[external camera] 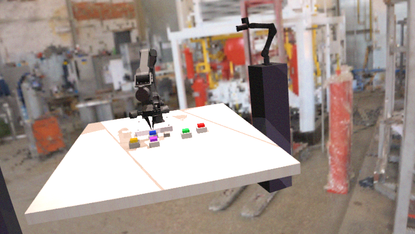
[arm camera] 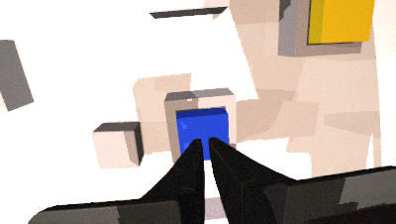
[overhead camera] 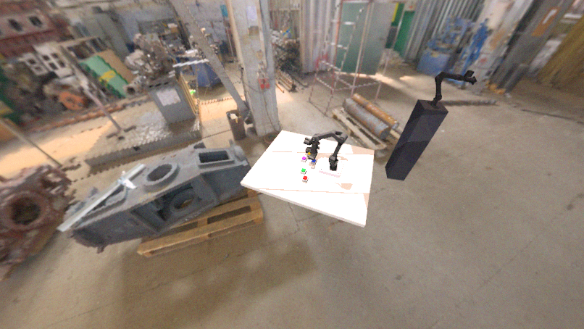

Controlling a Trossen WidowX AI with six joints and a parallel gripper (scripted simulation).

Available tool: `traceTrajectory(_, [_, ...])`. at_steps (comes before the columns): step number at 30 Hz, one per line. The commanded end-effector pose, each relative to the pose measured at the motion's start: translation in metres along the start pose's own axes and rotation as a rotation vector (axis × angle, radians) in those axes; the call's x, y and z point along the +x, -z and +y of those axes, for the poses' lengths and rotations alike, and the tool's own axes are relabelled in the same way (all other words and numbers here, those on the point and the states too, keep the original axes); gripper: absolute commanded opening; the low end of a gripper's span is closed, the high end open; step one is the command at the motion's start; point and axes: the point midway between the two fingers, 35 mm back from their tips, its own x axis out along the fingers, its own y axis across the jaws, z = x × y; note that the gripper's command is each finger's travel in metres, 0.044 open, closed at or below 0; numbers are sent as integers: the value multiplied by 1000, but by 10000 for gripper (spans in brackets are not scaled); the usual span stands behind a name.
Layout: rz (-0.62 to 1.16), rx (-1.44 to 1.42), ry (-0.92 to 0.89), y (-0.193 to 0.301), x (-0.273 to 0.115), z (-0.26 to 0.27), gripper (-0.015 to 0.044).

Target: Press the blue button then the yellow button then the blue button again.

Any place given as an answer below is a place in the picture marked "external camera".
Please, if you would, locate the red button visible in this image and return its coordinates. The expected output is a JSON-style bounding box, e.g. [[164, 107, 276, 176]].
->
[[196, 123, 207, 133]]

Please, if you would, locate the yellow button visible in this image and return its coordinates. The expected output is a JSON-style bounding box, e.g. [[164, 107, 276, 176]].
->
[[129, 138, 140, 149]]

